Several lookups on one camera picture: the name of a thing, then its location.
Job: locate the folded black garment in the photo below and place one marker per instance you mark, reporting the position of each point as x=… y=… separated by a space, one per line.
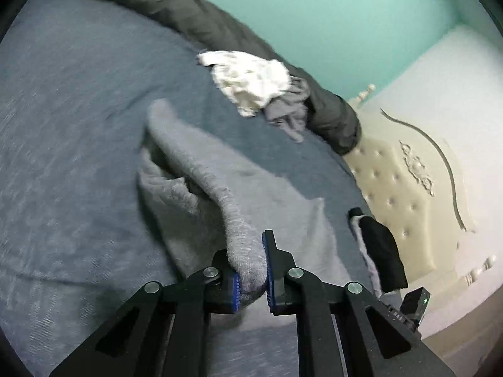
x=383 y=251

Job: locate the crumpled dark grey garment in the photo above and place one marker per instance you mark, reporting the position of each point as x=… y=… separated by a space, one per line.
x=287 y=114

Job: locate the light grey knitted sweater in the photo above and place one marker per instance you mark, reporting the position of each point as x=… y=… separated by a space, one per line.
x=283 y=204

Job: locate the dark grey rolled duvet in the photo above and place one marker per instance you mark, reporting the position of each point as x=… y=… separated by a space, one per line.
x=235 y=35

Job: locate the bed with blue patterned sheet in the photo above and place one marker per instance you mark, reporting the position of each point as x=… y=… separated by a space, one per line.
x=78 y=125

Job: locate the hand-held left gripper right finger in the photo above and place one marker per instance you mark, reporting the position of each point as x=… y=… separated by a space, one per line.
x=271 y=279

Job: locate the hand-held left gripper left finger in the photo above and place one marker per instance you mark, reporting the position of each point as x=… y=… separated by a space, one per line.
x=235 y=294

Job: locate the cream tufted headboard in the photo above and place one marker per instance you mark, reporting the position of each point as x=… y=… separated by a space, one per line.
x=397 y=188

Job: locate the crumpled white garment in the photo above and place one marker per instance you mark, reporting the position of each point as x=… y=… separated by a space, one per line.
x=251 y=78

